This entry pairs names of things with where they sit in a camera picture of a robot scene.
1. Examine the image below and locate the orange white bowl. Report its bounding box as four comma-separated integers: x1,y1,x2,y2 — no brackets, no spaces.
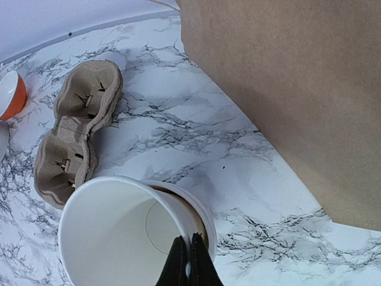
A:
0,70,27,120

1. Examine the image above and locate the brown paper bag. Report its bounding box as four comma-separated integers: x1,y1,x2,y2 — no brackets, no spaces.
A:
178,1,380,230

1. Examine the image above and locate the cardboard cup carrier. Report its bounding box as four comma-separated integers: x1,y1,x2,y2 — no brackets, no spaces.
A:
33,60,123,209

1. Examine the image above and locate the white utensil holder cup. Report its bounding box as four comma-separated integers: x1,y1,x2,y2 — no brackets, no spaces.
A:
0,121,10,161

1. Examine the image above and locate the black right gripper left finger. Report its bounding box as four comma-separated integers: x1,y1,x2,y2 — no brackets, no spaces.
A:
156,236,188,286

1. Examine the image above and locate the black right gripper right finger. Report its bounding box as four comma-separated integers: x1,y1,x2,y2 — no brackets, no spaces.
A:
189,233,223,286

